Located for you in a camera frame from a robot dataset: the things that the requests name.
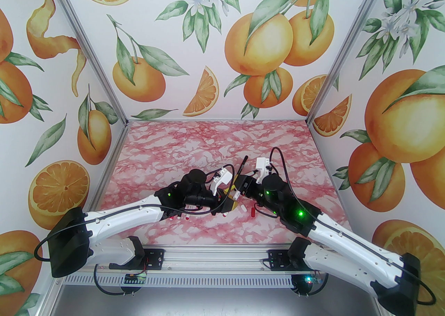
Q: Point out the aluminium side rail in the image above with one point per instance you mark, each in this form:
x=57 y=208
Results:
x=116 y=154
x=321 y=154

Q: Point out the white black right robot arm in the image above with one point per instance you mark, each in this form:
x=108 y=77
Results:
x=355 y=248

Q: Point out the aluminium back rail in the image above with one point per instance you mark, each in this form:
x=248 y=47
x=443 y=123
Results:
x=215 y=120

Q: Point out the small circuit board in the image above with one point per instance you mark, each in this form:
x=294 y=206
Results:
x=135 y=279

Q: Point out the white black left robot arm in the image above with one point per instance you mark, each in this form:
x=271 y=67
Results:
x=123 y=212

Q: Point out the aluminium frame post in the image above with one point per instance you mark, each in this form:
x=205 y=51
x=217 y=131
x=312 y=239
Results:
x=87 y=41
x=350 y=41

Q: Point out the controller with green light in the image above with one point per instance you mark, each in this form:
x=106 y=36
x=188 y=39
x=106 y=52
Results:
x=306 y=279

